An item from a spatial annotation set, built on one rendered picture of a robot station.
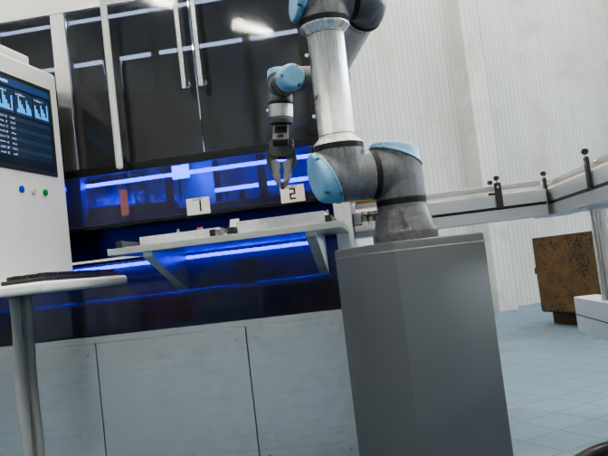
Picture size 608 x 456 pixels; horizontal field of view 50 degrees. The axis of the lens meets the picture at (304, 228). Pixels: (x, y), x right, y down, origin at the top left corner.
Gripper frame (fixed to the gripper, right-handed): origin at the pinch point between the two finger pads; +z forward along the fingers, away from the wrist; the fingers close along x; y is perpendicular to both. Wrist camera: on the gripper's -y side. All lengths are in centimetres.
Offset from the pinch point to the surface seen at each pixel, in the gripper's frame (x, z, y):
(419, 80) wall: -120, -157, 567
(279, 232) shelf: 0.7, 14.0, -8.2
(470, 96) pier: -180, -138, 578
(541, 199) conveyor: -88, 6, 37
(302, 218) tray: -6.1, 10.3, -6.0
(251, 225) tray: 9.2, 11.9, -5.0
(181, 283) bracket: 38, 31, 25
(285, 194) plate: 1.6, 1.2, 32.5
